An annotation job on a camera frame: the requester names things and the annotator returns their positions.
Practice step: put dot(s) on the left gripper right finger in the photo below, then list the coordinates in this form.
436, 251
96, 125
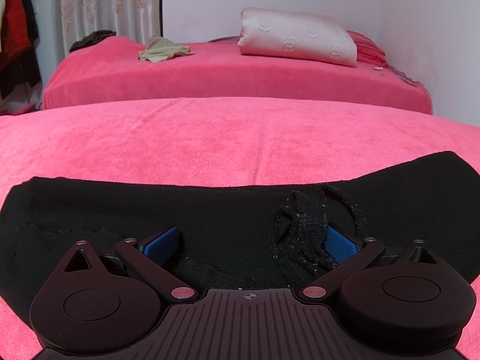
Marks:
412, 303

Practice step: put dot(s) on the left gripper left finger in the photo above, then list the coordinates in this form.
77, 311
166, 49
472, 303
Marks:
94, 304

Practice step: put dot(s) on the black pants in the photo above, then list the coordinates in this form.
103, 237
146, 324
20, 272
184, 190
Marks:
251, 236

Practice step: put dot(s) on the near pink bed cover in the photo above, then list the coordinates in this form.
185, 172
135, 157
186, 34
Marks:
222, 141

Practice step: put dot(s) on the pink bed cover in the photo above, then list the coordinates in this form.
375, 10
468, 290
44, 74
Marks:
222, 141
111, 71

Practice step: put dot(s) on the far pink bed cover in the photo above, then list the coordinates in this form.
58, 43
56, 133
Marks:
111, 71

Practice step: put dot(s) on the folded pink blanket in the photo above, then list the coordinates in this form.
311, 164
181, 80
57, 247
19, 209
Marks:
367, 50

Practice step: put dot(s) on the olive green garment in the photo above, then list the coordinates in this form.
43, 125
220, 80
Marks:
158, 49

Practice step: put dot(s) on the dark garment on far bed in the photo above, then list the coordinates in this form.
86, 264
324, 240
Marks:
91, 39

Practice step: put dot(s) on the pale pink folded quilt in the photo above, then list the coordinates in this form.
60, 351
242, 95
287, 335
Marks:
295, 35

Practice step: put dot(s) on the white patterned curtain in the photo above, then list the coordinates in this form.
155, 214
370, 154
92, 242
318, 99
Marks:
135, 19

